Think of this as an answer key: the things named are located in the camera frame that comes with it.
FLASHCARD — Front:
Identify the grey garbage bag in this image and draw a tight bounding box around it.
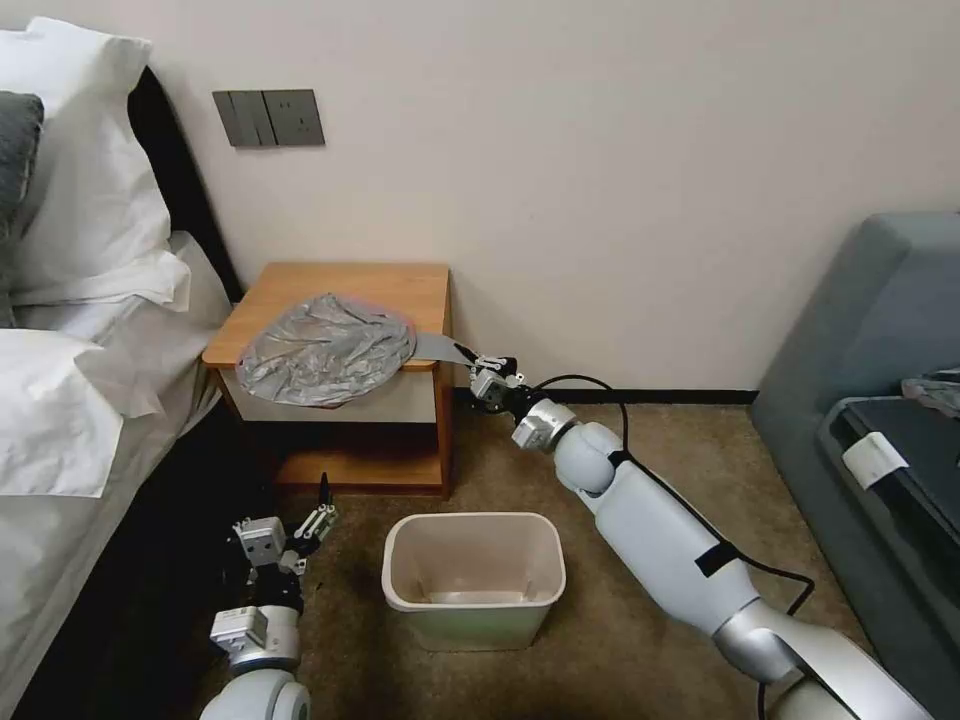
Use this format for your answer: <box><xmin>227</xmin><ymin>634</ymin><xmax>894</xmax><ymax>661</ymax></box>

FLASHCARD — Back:
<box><xmin>233</xmin><ymin>291</ymin><xmax>481</xmax><ymax>411</ymax></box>

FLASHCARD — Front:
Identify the beige plastic trash can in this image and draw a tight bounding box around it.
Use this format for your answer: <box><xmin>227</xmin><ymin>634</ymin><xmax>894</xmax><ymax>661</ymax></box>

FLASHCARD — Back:
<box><xmin>381</xmin><ymin>511</ymin><xmax>566</xmax><ymax>653</ymax></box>

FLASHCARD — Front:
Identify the black bed base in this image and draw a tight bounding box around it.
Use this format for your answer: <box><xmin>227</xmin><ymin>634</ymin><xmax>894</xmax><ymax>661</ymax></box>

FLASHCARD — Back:
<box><xmin>20</xmin><ymin>389</ymin><xmax>331</xmax><ymax>720</ymax></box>

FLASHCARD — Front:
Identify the black skirting board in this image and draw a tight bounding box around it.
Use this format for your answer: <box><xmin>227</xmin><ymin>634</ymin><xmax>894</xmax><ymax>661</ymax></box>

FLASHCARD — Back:
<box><xmin>452</xmin><ymin>386</ymin><xmax>760</xmax><ymax>408</ymax></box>

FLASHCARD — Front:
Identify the wooden nightstand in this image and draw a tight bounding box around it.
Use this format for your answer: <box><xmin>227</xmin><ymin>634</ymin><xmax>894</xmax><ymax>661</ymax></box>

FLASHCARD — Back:
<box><xmin>200</xmin><ymin>260</ymin><xmax>456</xmax><ymax>501</ymax></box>

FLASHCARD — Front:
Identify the white duvet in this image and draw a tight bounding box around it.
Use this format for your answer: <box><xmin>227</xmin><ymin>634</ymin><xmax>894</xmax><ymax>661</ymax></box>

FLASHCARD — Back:
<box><xmin>0</xmin><ymin>325</ymin><xmax>168</xmax><ymax>498</ymax></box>

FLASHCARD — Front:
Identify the grey-blue sofa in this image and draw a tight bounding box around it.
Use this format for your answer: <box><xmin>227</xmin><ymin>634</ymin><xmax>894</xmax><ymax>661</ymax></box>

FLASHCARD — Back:
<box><xmin>751</xmin><ymin>212</ymin><xmax>960</xmax><ymax>680</ymax></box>

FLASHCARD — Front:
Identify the white label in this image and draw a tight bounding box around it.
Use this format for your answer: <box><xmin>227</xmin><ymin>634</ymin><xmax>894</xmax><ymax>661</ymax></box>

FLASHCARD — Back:
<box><xmin>840</xmin><ymin>432</ymin><xmax>910</xmax><ymax>493</ymax></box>

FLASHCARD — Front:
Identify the black headboard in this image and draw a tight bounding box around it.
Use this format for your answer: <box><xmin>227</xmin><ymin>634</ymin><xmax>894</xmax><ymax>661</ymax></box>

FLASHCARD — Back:
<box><xmin>125</xmin><ymin>65</ymin><xmax>246</xmax><ymax>303</ymax></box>

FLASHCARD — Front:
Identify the large white pillow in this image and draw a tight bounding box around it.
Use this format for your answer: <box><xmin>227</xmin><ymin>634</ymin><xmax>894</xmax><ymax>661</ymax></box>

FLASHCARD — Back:
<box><xmin>0</xmin><ymin>16</ymin><xmax>192</xmax><ymax>310</ymax></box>

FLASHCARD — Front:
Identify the black case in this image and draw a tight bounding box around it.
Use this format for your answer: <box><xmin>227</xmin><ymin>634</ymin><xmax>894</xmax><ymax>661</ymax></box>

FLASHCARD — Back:
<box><xmin>815</xmin><ymin>392</ymin><xmax>960</xmax><ymax>598</ymax></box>

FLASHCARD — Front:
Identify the crumpled grey cloth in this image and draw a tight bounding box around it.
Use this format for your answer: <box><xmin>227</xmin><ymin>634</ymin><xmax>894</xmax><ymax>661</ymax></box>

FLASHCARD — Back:
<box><xmin>899</xmin><ymin>369</ymin><xmax>960</xmax><ymax>419</ymax></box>

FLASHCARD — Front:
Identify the dark grey cushion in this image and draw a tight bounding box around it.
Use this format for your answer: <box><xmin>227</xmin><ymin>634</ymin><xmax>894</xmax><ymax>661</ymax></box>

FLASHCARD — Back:
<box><xmin>0</xmin><ymin>90</ymin><xmax>46</xmax><ymax>325</ymax></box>

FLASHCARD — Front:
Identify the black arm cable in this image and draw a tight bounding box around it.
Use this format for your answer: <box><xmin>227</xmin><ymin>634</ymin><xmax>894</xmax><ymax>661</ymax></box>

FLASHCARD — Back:
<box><xmin>523</xmin><ymin>374</ymin><xmax>817</xmax><ymax>685</ymax></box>

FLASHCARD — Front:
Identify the grey wall switch panel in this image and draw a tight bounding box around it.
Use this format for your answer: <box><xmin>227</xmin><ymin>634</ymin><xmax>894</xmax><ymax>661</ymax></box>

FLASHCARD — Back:
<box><xmin>211</xmin><ymin>88</ymin><xmax>327</xmax><ymax>150</ymax></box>

